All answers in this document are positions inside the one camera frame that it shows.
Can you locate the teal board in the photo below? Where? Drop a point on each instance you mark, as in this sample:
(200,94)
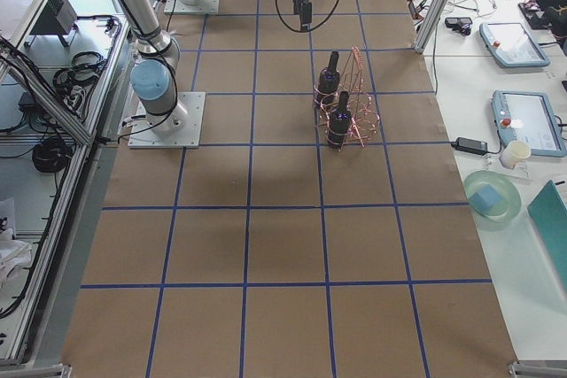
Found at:
(548,213)

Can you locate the grey electronics box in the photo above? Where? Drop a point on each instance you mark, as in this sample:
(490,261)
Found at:
(58,17)

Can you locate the dark wine bottle in basket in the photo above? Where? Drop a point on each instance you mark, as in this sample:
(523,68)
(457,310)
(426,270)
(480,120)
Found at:
(339,122)

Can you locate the blue foam block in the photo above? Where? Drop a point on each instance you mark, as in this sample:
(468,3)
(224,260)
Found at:
(485,199)

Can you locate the blue teach pendant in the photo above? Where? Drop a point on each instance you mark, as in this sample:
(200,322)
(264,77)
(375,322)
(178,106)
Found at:
(528,117)
(512,45)

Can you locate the blue teach pendant far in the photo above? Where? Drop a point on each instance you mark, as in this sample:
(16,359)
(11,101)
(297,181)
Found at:
(512,45)

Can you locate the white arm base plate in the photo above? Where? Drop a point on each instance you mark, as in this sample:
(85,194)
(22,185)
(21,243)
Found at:
(191,7)
(181,129)

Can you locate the copper wire wine basket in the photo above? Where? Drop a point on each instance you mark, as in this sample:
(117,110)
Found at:
(365,120)

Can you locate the white paper cup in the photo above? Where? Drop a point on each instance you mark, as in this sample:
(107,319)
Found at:
(515,152)

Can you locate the blue teach pendant near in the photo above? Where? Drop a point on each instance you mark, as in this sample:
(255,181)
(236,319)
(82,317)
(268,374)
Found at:
(528,117)

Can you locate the black power adapter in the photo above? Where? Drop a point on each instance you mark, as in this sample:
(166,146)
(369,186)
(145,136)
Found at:
(471,146)

